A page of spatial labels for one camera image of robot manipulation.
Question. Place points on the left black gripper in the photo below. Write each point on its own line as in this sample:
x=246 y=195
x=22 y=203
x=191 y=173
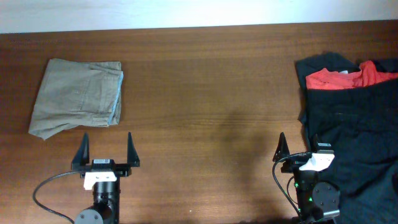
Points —
x=123 y=168

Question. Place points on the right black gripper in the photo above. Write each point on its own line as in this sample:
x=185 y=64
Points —
x=294 y=163

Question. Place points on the khaki cargo shorts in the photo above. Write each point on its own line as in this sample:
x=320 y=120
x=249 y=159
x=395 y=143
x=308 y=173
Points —
x=75 y=94

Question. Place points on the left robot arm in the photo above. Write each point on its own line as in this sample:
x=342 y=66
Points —
x=106 y=203

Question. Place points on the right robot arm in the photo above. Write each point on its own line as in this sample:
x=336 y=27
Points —
x=317 y=200

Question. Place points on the black garment pile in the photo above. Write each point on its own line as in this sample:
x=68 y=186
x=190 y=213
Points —
x=361 y=126

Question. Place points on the red shirt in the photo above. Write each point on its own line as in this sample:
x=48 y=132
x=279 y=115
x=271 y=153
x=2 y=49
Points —
x=367 y=76

